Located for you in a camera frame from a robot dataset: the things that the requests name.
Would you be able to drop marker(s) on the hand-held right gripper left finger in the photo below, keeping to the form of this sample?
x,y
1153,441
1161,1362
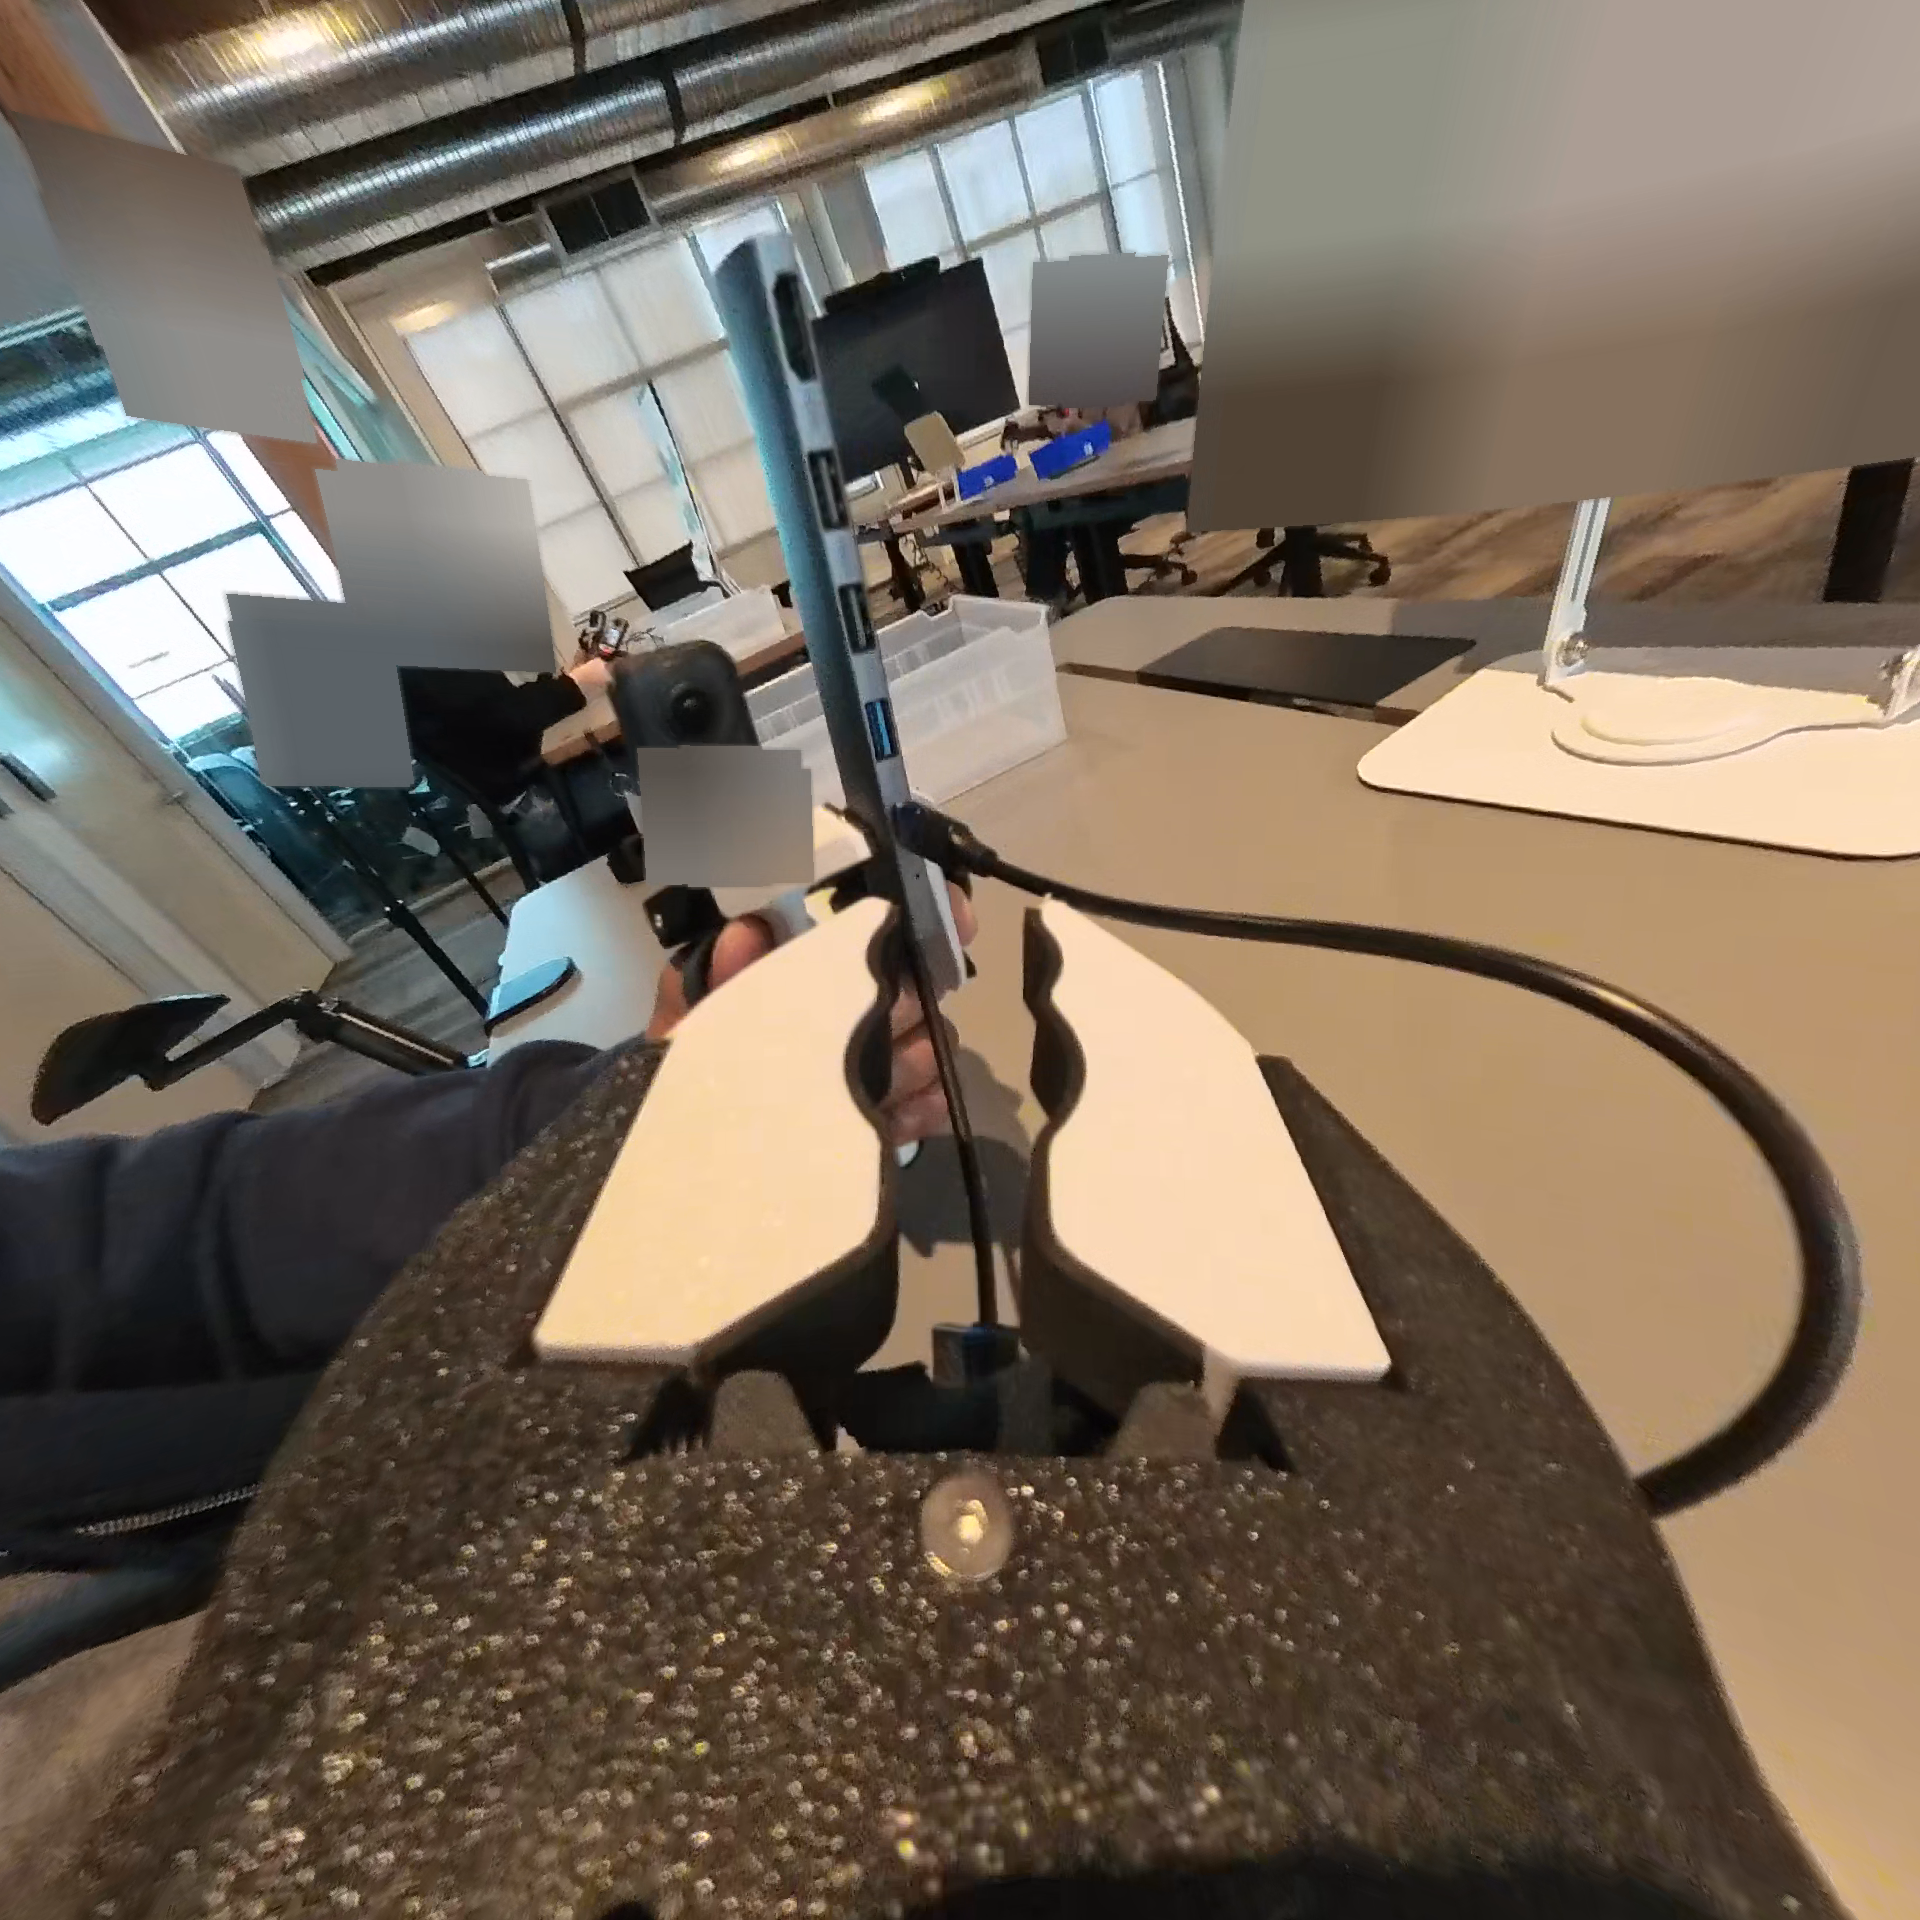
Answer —
x,y
735,1169

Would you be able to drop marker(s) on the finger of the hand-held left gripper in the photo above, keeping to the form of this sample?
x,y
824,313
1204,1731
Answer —
x,y
790,911

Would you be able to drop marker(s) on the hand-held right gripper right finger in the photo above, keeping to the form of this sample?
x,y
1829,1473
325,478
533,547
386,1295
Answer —
x,y
1201,1186

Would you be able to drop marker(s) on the grey usb hub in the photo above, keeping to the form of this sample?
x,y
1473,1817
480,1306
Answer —
x,y
843,599

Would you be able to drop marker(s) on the clear plastic bin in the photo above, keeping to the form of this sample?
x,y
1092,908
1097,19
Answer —
x,y
976,692

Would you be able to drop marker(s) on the person's left forearm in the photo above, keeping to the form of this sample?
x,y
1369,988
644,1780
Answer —
x,y
225,1246

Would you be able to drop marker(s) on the rounded beige board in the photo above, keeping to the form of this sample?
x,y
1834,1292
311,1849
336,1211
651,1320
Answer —
x,y
933,448

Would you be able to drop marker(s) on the blue storage bin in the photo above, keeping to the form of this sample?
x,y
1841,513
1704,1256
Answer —
x,y
987,478
1069,448

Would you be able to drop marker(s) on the large black monitor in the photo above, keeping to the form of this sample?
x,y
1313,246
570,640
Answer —
x,y
931,361

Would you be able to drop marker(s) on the brown office desk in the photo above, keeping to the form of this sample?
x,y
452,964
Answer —
x,y
1111,478

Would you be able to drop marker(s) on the white document stand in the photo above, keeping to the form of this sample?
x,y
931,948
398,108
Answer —
x,y
1501,764

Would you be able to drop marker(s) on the black desk mat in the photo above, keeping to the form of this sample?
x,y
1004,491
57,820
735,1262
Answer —
x,y
1304,666

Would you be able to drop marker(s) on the white door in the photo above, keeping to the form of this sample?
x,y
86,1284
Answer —
x,y
119,899

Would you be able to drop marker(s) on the black chair armrest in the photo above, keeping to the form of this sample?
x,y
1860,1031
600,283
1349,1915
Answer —
x,y
119,1041

